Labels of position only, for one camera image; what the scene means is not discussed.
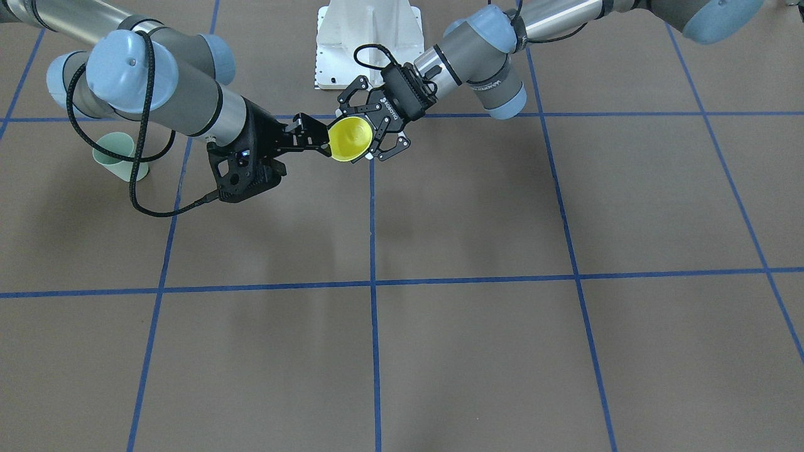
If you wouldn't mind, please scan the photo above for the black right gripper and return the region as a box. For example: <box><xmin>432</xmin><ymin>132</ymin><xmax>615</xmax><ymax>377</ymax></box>
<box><xmin>241</xmin><ymin>98</ymin><xmax>332</xmax><ymax>165</ymax></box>

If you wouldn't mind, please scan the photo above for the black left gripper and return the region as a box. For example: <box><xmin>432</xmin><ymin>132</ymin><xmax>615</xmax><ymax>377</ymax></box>
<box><xmin>337</xmin><ymin>65</ymin><xmax>437</xmax><ymax>162</ymax></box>

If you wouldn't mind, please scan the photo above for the yellow cup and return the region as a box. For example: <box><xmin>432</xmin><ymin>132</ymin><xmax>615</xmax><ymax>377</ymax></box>
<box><xmin>328</xmin><ymin>116</ymin><xmax>374</xmax><ymax>162</ymax></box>

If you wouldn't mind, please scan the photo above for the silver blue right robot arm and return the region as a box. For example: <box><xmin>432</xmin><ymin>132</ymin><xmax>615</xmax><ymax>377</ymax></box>
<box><xmin>2</xmin><ymin>1</ymin><xmax>330</xmax><ymax>165</ymax></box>

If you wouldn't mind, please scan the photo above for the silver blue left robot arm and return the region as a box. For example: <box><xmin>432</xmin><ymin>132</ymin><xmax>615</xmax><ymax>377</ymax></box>
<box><xmin>327</xmin><ymin>1</ymin><xmax>762</xmax><ymax>162</ymax></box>

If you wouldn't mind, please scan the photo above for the light green cup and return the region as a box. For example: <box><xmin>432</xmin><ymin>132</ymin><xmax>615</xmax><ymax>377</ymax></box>
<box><xmin>92</xmin><ymin>132</ymin><xmax>150</xmax><ymax>183</ymax></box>

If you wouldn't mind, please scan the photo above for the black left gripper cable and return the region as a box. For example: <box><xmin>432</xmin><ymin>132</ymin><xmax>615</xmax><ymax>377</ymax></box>
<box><xmin>353</xmin><ymin>43</ymin><xmax>403</xmax><ymax>71</ymax></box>

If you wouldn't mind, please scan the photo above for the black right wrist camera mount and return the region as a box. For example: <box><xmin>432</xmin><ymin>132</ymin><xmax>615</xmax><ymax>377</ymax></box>
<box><xmin>206</xmin><ymin>141</ymin><xmax>287</xmax><ymax>203</ymax></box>

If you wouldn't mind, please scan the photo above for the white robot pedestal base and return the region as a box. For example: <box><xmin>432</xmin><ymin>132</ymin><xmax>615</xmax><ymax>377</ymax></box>
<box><xmin>314</xmin><ymin>0</ymin><xmax>423</xmax><ymax>91</ymax></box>

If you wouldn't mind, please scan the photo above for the black braided camera cable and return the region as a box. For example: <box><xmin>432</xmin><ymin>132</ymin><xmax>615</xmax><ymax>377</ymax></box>
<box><xmin>65</xmin><ymin>31</ymin><xmax>220</xmax><ymax>218</ymax></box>

